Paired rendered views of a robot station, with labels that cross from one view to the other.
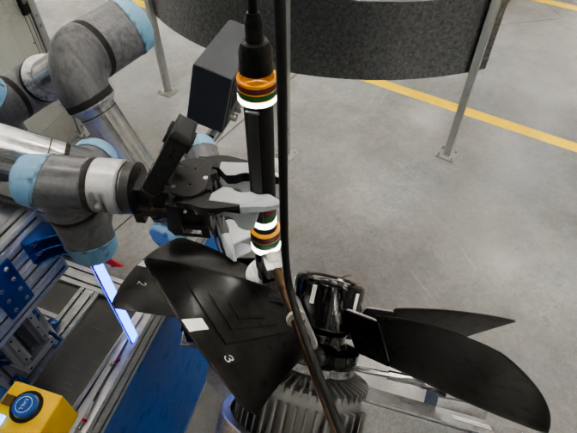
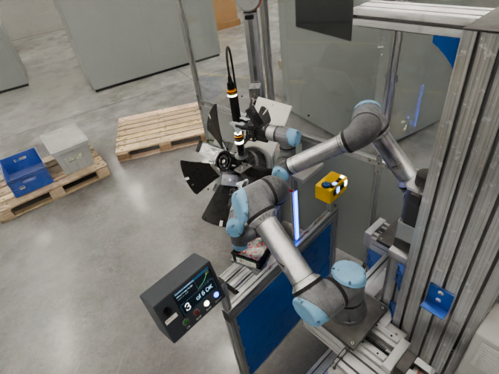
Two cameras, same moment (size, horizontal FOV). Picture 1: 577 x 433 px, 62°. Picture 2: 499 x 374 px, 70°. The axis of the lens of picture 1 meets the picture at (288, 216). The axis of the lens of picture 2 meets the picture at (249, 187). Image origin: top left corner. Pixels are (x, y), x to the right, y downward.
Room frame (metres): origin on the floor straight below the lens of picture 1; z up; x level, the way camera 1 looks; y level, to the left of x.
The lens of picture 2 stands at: (1.77, 0.88, 2.26)
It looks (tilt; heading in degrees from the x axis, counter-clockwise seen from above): 38 degrees down; 212
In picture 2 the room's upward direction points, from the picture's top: 8 degrees counter-clockwise
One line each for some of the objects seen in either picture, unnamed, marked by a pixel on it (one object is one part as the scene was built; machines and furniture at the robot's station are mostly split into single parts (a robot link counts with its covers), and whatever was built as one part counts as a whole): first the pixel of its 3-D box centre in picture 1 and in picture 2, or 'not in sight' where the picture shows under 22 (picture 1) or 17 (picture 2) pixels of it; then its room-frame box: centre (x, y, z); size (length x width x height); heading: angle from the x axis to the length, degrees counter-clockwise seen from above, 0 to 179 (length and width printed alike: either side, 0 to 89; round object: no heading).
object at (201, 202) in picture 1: (209, 199); not in sight; (0.42, 0.10, 1.46); 0.09 x 0.05 x 0.02; 75
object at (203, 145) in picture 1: (203, 159); (235, 223); (0.83, 0.19, 1.18); 0.11 x 0.08 x 0.09; 20
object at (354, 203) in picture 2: not in sight; (320, 196); (-0.25, 0.25, 0.50); 2.59 x 0.03 x 0.91; 73
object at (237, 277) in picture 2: not in sight; (266, 268); (0.21, -0.04, 0.04); 0.62 x 0.45 x 0.08; 163
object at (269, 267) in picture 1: (269, 264); (240, 147); (0.43, 0.03, 1.31); 0.09 x 0.07 x 0.10; 18
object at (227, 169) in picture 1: (253, 185); (237, 128); (0.47, 0.05, 1.44); 0.09 x 0.03 x 0.06; 92
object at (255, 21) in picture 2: not in sight; (263, 143); (-0.24, -0.19, 0.90); 0.08 x 0.06 x 1.80; 108
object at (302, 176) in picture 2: not in sight; (292, 165); (-0.12, 0.08, 0.85); 0.36 x 0.24 x 0.03; 73
